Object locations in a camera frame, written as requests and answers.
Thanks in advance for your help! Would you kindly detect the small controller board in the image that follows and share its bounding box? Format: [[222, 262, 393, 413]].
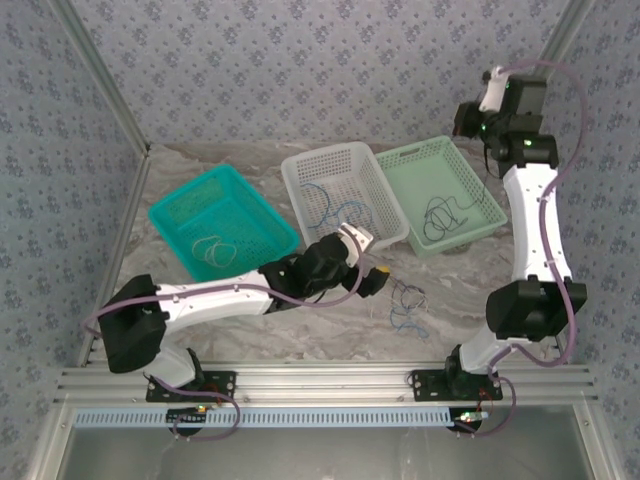
[[451, 408, 492, 435], [166, 405, 210, 435]]

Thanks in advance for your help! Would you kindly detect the light blue slotted cable duct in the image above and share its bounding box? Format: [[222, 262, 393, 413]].
[[72, 405, 464, 430]]

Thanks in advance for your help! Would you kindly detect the aluminium frame corner post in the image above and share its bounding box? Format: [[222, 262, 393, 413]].
[[49, 0, 152, 157], [537, 0, 597, 76]]

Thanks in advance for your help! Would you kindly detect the light green plastic basket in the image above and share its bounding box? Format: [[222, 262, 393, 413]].
[[374, 134, 504, 259]]

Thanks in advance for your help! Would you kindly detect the blue cable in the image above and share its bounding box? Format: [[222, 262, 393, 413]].
[[390, 299, 430, 338], [299, 182, 334, 227], [324, 199, 377, 232]]

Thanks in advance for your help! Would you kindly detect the teal perforated plastic basket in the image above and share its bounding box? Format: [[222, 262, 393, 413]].
[[147, 163, 302, 283]]

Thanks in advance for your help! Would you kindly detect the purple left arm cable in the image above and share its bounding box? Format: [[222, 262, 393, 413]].
[[82, 232, 371, 444]]

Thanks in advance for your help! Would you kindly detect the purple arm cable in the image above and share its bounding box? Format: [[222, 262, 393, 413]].
[[457, 59, 588, 441], [82, 232, 371, 444]]

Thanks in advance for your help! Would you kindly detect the white cable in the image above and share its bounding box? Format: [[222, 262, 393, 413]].
[[207, 241, 237, 267], [191, 235, 224, 265]]

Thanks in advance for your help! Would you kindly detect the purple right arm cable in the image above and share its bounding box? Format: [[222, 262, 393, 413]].
[[457, 59, 588, 441]]

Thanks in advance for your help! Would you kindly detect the dark navy cable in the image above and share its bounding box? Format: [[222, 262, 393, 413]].
[[439, 137, 494, 226], [391, 278, 427, 309], [423, 195, 469, 241]]

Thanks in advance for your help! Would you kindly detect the wide aluminium frame rail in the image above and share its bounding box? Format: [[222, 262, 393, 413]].
[[53, 363, 600, 405]]

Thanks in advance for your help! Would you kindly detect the white perforated plastic basket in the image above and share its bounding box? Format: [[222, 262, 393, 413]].
[[280, 141, 411, 253]]

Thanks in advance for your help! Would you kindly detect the grey metal lower panel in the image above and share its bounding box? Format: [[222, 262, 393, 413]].
[[27, 402, 619, 480]]

